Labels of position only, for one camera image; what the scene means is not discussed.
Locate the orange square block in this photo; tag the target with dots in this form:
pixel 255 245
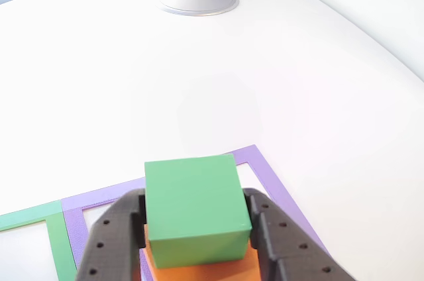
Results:
pixel 205 272

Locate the green square block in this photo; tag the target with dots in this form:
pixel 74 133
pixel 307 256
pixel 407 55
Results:
pixel 195 201

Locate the green square frame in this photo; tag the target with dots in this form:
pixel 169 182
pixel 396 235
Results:
pixel 59 244

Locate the purple square frame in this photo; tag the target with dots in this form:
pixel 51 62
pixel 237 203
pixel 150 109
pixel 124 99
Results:
pixel 278 188

